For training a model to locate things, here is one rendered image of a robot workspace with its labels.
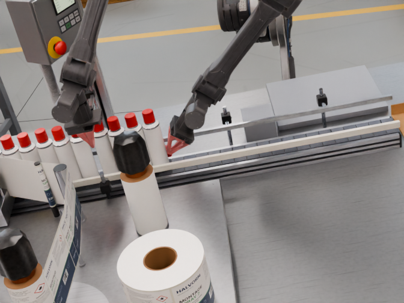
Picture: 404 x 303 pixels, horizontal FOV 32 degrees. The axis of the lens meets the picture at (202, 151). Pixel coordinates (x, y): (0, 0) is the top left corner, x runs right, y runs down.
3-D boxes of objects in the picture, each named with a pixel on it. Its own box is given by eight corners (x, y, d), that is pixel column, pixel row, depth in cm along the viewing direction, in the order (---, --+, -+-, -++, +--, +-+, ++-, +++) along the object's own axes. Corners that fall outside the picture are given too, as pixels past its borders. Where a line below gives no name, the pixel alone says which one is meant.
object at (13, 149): (17, 198, 213) (-6, 143, 202) (20, 188, 217) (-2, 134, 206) (34, 195, 213) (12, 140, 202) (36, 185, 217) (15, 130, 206)
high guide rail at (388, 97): (44, 165, 213) (43, 161, 213) (45, 162, 214) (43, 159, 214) (392, 100, 208) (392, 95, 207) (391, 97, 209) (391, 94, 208)
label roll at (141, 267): (223, 275, 169) (213, 230, 161) (202, 339, 153) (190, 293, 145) (147, 271, 175) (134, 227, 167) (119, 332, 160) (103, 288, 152)
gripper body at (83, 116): (101, 126, 188) (93, 104, 184) (65, 133, 189) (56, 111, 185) (103, 113, 194) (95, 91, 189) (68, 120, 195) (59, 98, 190)
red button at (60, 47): (48, 44, 189) (57, 45, 187) (58, 38, 191) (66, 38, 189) (53, 56, 191) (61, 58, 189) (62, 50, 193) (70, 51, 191)
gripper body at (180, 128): (172, 136, 201) (184, 116, 198) (171, 119, 210) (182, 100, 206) (192, 145, 203) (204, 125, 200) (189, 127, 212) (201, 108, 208)
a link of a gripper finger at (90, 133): (100, 152, 193) (90, 125, 188) (76, 157, 194) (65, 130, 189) (102, 138, 199) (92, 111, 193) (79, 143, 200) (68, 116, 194)
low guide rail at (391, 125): (46, 192, 210) (44, 187, 209) (47, 190, 211) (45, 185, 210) (400, 127, 204) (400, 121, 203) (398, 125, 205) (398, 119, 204)
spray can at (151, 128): (152, 173, 211) (136, 116, 200) (155, 163, 215) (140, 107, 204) (169, 172, 210) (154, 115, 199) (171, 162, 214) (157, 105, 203)
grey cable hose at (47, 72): (55, 117, 210) (33, 56, 199) (56, 112, 213) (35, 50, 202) (67, 115, 210) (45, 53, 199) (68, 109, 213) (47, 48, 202)
